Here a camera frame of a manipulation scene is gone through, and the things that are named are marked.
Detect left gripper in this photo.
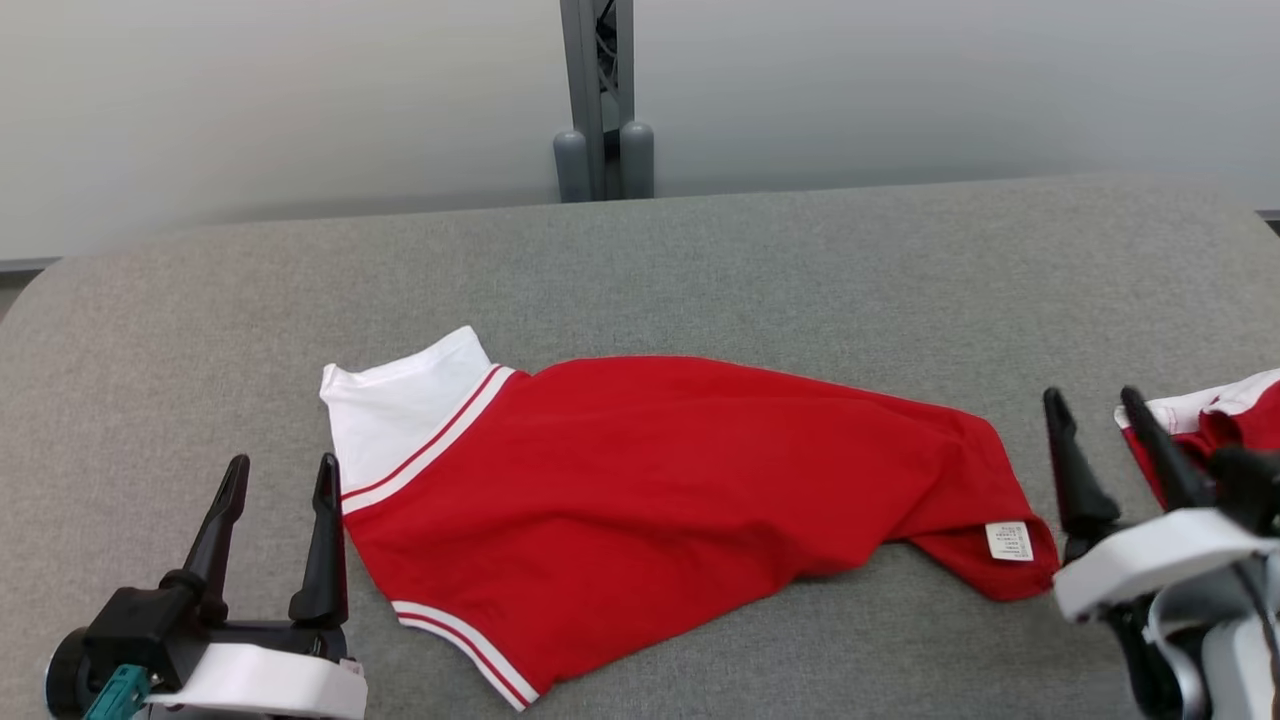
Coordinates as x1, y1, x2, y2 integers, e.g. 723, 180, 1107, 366
150, 453, 368, 720

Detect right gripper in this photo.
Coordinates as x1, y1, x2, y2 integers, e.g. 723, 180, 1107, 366
1043, 385, 1280, 623

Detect red shorts with white stripe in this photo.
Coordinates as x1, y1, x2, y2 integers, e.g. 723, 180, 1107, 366
1115, 370, 1280, 511

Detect red and white jersey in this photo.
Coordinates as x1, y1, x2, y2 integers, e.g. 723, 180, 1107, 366
320, 325, 1061, 713

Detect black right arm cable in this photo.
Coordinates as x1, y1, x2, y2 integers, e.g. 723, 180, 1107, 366
1235, 560, 1280, 661

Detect teal left cable connector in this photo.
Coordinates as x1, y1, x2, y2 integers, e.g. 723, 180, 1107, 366
85, 665, 151, 720

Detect grey cylinder post foot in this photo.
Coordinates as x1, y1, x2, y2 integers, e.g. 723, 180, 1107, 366
618, 120, 656, 201
553, 128, 591, 204

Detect grey metal partition post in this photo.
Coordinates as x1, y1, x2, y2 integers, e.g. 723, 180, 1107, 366
558, 0, 636, 203

